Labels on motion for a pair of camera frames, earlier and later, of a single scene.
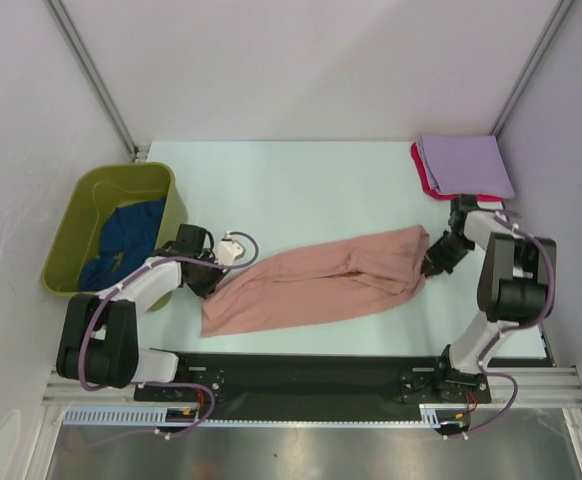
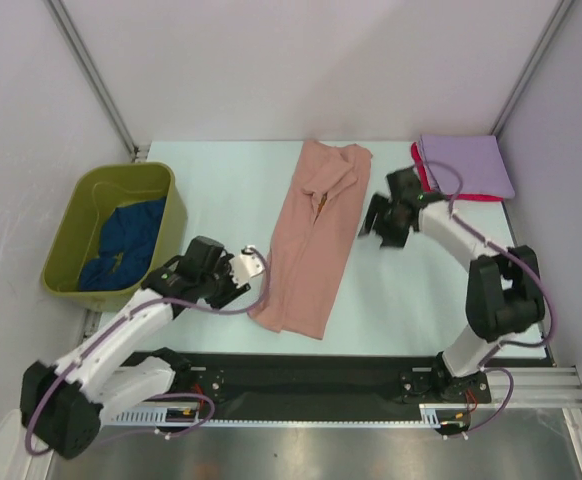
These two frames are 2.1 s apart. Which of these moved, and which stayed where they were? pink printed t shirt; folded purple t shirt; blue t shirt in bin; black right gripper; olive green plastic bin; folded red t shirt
Moved: black right gripper; pink printed t shirt
Stayed: folded purple t shirt; olive green plastic bin; blue t shirt in bin; folded red t shirt
